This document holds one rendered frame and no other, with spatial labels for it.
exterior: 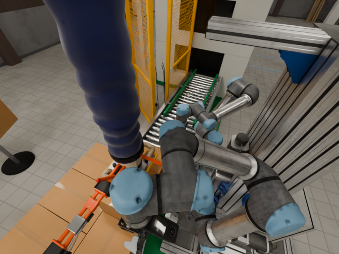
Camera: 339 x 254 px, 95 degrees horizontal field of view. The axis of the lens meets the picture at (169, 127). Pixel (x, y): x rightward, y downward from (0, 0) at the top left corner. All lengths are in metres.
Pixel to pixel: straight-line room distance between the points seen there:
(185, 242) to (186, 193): 1.66
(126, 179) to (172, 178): 0.09
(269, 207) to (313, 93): 0.35
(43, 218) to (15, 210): 0.94
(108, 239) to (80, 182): 0.63
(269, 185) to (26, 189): 2.79
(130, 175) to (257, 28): 0.50
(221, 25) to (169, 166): 0.42
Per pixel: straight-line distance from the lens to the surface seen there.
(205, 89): 3.06
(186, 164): 0.33
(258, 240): 1.30
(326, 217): 3.03
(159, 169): 1.36
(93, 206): 1.05
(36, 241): 1.90
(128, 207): 0.29
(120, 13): 0.61
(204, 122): 0.95
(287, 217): 0.61
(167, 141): 0.37
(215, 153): 0.46
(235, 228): 0.76
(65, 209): 1.88
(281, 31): 0.57
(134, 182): 0.29
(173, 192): 0.31
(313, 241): 2.78
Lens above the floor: 2.14
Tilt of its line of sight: 46 degrees down
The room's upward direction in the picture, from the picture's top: 3 degrees clockwise
